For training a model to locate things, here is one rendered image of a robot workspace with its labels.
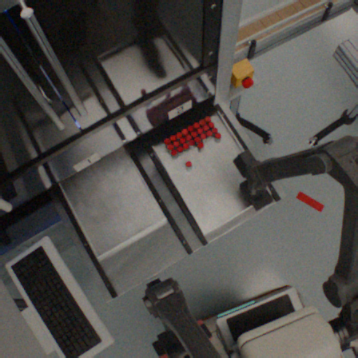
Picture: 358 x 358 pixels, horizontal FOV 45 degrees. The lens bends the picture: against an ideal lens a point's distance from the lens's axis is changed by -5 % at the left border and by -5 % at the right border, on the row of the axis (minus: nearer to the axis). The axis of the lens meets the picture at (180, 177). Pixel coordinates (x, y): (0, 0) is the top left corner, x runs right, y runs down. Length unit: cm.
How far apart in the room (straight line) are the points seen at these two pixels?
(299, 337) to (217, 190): 67
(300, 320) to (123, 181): 79
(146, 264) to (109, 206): 23
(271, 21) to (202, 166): 62
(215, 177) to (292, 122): 115
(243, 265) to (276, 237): 23
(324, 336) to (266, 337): 13
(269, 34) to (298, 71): 105
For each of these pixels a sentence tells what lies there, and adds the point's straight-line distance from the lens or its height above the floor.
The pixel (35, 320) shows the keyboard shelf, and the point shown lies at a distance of 168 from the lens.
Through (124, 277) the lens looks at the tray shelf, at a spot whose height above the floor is 88.
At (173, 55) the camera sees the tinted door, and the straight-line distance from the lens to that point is 118.
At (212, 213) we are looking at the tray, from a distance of 152.
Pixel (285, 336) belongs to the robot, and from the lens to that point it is 106.
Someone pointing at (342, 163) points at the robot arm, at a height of 155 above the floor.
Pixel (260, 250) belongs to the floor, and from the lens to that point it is 241.
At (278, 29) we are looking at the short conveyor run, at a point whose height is 93.
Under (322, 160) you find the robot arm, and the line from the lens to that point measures 92.
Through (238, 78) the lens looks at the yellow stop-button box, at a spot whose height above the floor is 103.
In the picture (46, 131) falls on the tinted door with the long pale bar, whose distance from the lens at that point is 118.
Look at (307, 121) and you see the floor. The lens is 264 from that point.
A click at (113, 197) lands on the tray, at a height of 88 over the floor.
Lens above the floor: 238
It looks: 75 degrees down
